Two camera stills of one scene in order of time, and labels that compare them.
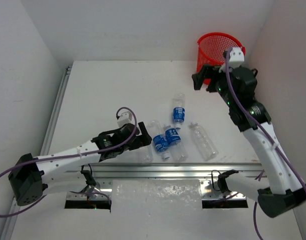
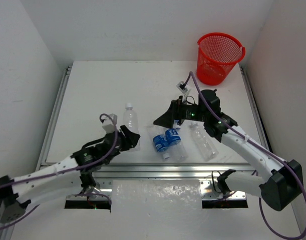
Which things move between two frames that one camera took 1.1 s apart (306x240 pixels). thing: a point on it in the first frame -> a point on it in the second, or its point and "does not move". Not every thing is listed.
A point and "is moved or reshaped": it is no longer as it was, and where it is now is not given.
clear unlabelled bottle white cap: [205, 146] does not move
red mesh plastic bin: [210, 49] does not move
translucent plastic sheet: [156, 196] does not move
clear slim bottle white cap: [147, 154] is moved or reshaped
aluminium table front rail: [167, 171] does not move
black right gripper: [207, 71] -> [175, 111]
